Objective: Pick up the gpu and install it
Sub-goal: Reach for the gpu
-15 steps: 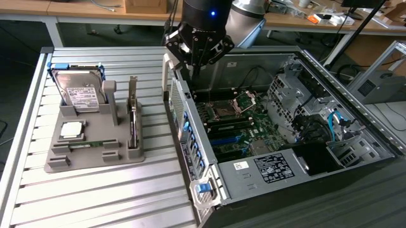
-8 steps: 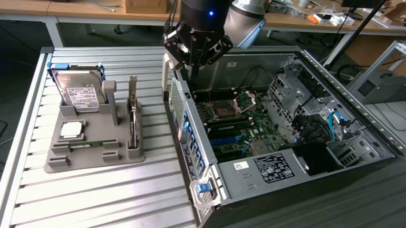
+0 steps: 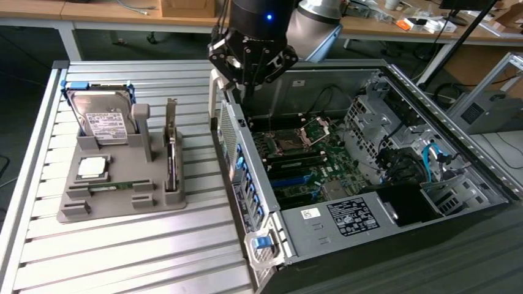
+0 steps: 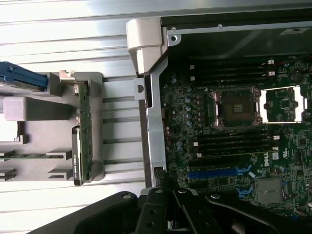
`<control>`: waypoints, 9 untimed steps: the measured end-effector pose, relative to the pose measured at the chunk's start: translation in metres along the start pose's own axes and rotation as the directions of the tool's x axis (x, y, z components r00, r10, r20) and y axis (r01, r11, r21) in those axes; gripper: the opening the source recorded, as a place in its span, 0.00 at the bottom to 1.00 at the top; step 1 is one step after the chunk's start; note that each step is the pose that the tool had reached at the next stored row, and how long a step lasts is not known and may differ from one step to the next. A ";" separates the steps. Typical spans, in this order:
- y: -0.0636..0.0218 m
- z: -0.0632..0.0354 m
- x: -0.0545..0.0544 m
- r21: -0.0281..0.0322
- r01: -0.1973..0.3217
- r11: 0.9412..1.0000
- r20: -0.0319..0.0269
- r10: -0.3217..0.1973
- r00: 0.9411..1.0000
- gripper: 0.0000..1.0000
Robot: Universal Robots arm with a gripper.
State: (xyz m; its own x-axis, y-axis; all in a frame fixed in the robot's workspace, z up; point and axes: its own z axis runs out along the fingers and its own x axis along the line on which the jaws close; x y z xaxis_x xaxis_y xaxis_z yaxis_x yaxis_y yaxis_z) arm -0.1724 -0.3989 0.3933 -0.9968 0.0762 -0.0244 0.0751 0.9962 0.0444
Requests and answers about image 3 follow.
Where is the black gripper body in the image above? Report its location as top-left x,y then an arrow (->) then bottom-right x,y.
226,0 -> 296,67

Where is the black graphics card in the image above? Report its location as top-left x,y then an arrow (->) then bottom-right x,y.
161,97 -> 184,194

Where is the closed cardboard box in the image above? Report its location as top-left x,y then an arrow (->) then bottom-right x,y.
158,0 -> 216,18

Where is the metal socket cover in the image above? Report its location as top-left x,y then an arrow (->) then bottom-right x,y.
300,118 -> 332,145

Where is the metal electronics box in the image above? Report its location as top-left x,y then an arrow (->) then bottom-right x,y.
340,1 -> 372,18

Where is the CPU socket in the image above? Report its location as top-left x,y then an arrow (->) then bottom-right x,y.
273,134 -> 310,154

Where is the tall metal drive cage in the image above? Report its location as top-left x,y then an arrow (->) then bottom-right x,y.
342,76 -> 409,148

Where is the green motherboard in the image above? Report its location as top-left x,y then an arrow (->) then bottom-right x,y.
248,118 -> 368,209

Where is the silver hard disk drive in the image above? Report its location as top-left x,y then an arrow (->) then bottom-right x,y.
66,87 -> 138,146

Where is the blue disk caddy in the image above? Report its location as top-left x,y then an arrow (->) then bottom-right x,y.
60,80 -> 136,137

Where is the blue expansion slot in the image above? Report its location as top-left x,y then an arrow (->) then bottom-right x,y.
269,175 -> 310,188

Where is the white small box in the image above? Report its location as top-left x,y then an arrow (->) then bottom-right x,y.
422,20 -> 457,34

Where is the black expansion slot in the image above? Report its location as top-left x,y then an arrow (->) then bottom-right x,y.
274,191 -> 317,206

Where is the grey parts rack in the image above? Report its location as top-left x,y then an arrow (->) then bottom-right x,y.
56,102 -> 188,224

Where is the black slanted pole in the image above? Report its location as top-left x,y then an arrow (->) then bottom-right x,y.
414,0 -> 502,91

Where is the black monitor with stand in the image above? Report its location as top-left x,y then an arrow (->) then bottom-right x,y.
438,0 -> 497,26

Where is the long wooden desk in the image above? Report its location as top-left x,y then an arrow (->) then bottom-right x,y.
0,0 -> 245,62

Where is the silver CPU chip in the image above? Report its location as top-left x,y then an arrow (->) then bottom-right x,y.
76,157 -> 109,180

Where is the green RAM stick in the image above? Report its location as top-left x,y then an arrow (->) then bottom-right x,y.
88,181 -> 136,192

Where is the grey power supply unit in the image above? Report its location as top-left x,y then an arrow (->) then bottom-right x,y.
278,191 -> 400,258

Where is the grey control box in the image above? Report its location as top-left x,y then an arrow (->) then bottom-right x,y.
446,90 -> 523,135

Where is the cluttered wooden desk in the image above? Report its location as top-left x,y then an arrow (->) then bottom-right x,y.
338,0 -> 523,89

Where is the brown cardboard piece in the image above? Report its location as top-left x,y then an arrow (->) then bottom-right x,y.
493,2 -> 523,34

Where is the low metal disk bay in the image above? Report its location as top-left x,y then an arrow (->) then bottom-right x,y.
420,176 -> 493,217

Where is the open black PC case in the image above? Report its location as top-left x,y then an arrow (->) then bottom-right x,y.
208,58 -> 523,294

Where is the black camera cable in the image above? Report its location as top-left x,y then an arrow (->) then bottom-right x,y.
209,0 -> 232,43

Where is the grey cable on desk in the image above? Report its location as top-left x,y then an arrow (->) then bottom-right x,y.
114,0 -> 158,15

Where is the black power wire bundle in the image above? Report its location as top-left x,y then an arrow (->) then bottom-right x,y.
373,146 -> 425,186

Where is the blue SATA wire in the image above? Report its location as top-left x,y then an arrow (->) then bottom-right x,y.
422,142 -> 444,184

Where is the aluminium profile frame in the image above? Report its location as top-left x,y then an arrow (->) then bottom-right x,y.
448,51 -> 523,108

